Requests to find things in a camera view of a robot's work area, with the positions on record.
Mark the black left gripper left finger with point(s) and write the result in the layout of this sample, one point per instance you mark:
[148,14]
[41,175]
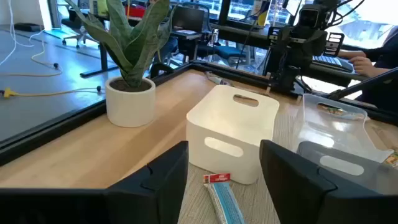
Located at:
[93,205]

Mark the white plastic bin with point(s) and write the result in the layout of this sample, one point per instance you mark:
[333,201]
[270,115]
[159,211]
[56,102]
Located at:
[230,124]

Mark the black table edge frame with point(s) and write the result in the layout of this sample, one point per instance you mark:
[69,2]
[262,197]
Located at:
[46,130]

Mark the granola bar silver wrapper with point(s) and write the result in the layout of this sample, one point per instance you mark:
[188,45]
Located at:
[217,79]

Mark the granola bar green wrapper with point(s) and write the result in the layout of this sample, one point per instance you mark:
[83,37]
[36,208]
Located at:
[392,160]

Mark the clear plastic bin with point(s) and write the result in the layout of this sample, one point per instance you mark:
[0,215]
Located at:
[329,130]

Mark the blue office chair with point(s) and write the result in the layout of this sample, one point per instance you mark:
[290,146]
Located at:
[227,51]

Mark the black slanted frame rod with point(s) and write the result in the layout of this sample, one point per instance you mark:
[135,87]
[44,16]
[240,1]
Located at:
[367,82]

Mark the person's hand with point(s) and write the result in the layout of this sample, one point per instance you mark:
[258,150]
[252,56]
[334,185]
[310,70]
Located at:
[363,66]

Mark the black office chair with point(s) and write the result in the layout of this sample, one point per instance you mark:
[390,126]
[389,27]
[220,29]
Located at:
[77,25]

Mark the grey woven placemat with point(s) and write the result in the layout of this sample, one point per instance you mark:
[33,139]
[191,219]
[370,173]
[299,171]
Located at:
[255,205]

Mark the black computer keyboard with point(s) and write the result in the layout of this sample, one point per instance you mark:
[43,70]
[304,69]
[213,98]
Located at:
[329,60]

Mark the red box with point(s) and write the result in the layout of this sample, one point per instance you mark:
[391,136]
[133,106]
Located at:
[136,11]

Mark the black laptop screen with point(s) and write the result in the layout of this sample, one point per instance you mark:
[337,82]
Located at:
[188,18]

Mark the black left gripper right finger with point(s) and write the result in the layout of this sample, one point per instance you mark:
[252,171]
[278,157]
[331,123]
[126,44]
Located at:
[311,202]

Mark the black flat floor box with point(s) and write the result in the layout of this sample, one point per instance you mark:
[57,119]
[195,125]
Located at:
[28,27]

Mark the green snake plant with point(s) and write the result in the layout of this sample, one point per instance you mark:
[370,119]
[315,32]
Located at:
[136,46]

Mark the person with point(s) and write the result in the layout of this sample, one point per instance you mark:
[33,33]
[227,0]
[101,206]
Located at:
[388,53]

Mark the smoky grey plastic bin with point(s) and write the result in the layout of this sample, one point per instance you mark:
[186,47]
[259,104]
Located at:
[373,177]

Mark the white round plant pot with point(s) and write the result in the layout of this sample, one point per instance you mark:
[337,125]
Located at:
[130,109]

